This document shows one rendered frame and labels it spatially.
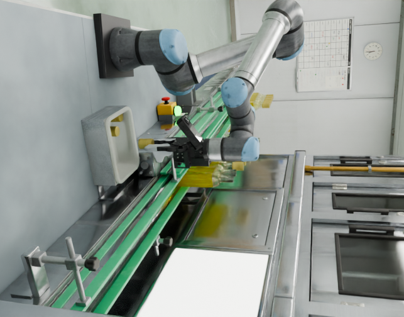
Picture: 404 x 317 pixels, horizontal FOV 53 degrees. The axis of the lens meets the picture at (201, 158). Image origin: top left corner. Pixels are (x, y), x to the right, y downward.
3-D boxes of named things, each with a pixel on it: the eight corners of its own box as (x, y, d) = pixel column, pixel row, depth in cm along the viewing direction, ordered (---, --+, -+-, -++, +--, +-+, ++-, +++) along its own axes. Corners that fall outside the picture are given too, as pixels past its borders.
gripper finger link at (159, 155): (144, 165, 130) (172, 163, 129) (141, 148, 128) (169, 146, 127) (146, 161, 133) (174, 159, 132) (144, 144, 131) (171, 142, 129)
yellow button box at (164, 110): (157, 121, 183) (173, 120, 181) (155, 104, 180) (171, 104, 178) (163, 116, 189) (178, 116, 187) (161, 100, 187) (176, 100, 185)
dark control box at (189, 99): (176, 105, 208) (192, 105, 205) (174, 90, 205) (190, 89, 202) (181, 101, 215) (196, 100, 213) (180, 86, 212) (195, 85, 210)
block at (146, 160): (137, 177, 148) (155, 177, 146) (133, 153, 145) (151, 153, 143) (141, 173, 151) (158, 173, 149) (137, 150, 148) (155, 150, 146)
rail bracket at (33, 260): (12, 302, 92) (100, 313, 85) (-8, 238, 86) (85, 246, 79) (26, 288, 96) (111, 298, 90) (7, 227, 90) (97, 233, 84)
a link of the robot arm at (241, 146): (260, 143, 129) (258, 166, 125) (227, 143, 132) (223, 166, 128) (257, 129, 122) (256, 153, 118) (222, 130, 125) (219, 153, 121)
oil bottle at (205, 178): (167, 186, 160) (220, 188, 154) (165, 173, 158) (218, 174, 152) (172, 180, 165) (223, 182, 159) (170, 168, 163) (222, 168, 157)
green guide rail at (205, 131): (159, 174, 150) (180, 175, 148) (159, 172, 150) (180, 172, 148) (240, 81, 307) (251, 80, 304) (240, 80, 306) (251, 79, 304)
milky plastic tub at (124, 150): (95, 185, 131) (119, 186, 129) (81, 119, 123) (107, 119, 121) (119, 165, 147) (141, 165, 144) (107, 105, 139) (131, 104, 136)
